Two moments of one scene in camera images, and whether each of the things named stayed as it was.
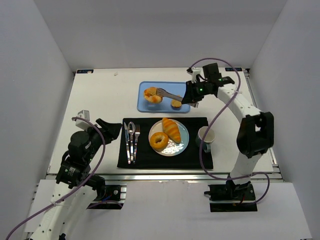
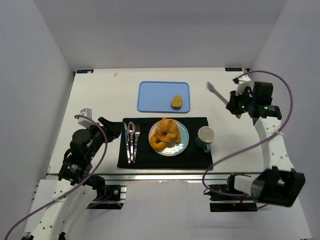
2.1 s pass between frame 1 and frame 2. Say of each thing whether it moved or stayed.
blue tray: stayed
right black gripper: moved
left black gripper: stayed
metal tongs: moved
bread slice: stayed
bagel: stayed
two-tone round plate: stayed
